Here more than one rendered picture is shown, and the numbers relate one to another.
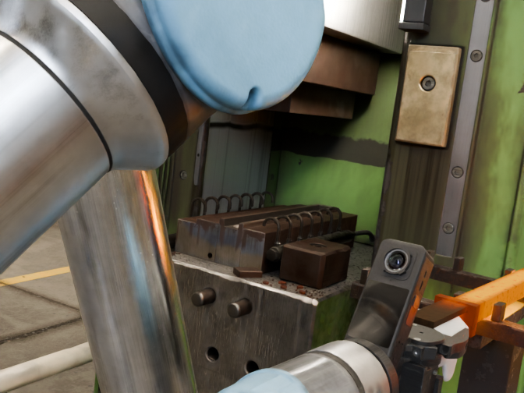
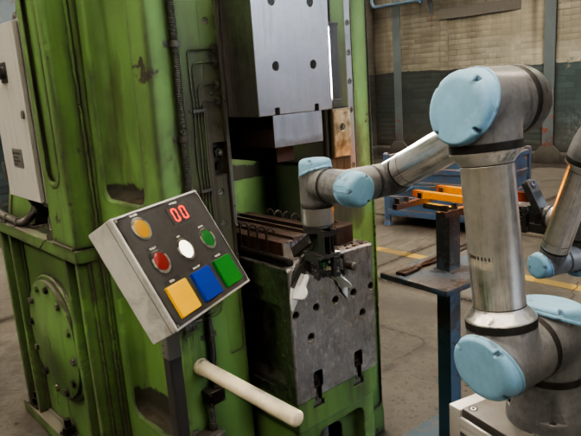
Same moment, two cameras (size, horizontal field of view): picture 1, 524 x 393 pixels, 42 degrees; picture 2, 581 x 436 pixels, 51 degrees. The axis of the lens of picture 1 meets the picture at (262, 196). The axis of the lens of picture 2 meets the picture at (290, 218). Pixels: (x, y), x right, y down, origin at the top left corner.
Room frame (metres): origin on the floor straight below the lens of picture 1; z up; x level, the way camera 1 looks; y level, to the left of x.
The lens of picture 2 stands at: (0.70, 1.83, 1.46)
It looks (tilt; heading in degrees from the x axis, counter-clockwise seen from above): 13 degrees down; 289
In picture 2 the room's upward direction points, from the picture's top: 4 degrees counter-clockwise
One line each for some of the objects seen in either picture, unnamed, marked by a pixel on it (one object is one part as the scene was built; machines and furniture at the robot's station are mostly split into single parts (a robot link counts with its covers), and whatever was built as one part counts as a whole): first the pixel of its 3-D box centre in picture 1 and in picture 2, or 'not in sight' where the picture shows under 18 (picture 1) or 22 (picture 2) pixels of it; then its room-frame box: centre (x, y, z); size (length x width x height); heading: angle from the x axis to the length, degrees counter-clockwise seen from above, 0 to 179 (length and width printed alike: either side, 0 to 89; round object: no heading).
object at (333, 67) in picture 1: (295, 60); (256, 128); (1.44, -0.03, 1.32); 0.42 x 0.20 x 0.10; 150
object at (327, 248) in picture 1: (316, 262); (332, 231); (1.22, -0.11, 0.95); 0.12 x 0.08 x 0.06; 150
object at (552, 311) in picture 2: not in sight; (548, 334); (0.60, 0.73, 0.98); 0.13 x 0.12 x 0.14; 54
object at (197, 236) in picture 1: (274, 229); (264, 234); (1.44, -0.03, 0.96); 0.42 x 0.20 x 0.09; 150
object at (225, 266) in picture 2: not in sight; (226, 271); (1.33, 0.51, 1.01); 0.07 x 0.05 x 0.07; 85
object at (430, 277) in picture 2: not in sight; (448, 270); (0.85, -0.32, 0.75); 0.40 x 0.30 x 0.02; 56
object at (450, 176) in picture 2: not in sight; (455, 186); (1.04, -4.15, 0.36); 1.20 x 0.80 x 0.72; 156
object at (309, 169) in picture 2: not in sight; (316, 182); (1.07, 0.54, 1.23); 0.09 x 0.08 x 0.11; 144
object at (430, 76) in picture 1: (427, 95); (341, 132); (1.21, -0.27, 1.27); 0.09 x 0.02 x 0.17; 60
